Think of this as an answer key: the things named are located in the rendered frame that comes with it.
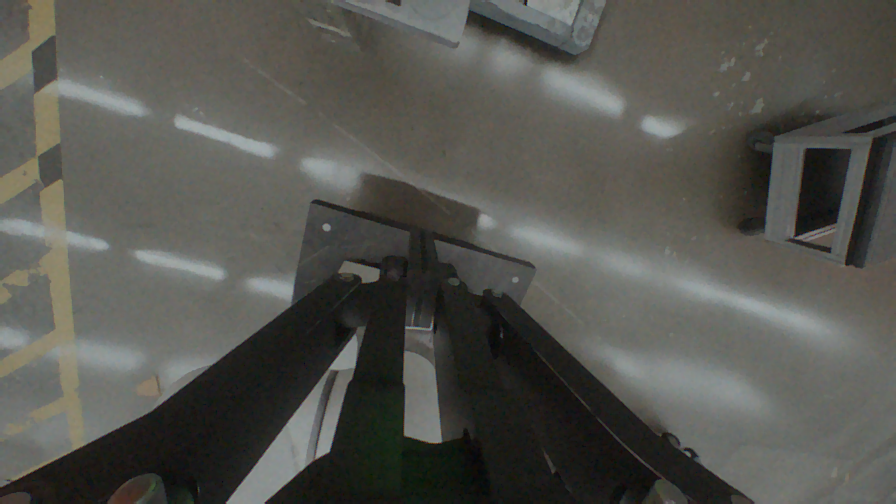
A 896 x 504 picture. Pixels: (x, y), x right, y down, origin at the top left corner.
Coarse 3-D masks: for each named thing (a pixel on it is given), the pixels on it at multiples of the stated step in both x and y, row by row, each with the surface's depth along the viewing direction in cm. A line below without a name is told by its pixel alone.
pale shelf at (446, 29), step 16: (336, 0) 35; (352, 0) 35; (368, 0) 35; (384, 0) 35; (416, 0) 36; (432, 0) 36; (448, 0) 36; (464, 0) 36; (368, 16) 38; (384, 16) 36; (400, 16) 36; (416, 16) 36; (432, 16) 36; (448, 16) 37; (464, 16) 37; (416, 32) 38; (432, 32) 37; (448, 32) 37
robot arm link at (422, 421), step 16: (352, 368) 48; (416, 368) 50; (432, 368) 54; (336, 384) 43; (416, 384) 46; (432, 384) 49; (336, 400) 41; (416, 400) 43; (432, 400) 46; (336, 416) 39; (416, 416) 41; (432, 416) 43; (320, 432) 38; (416, 432) 39; (432, 432) 41; (320, 448) 37
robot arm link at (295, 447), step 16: (176, 384) 38; (320, 384) 42; (160, 400) 37; (320, 400) 40; (304, 416) 38; (320, 416) 39; (288, 432) 37; (304, 432) 38; (272, 448) 35; (288, 448) 36; (304, 448) 37; (256, 464) 33; (272, 464) 34; (288, 464) 36; (304, 464) 37; (256, 480) 33; (272, 480) 34; (288, 480) 36; (240, 496) 31; (256, 496) 32
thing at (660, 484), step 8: (632, 488) 6; (656, 488) 6; (664, 488) 6; (672, 488) 6; (624, 496) 6; (632, 496) 6; (640, 496) 6; (648, 496) 6; (656, 496) 6; (664, 496) 5; (672, 496) 5; (680, 496) 5
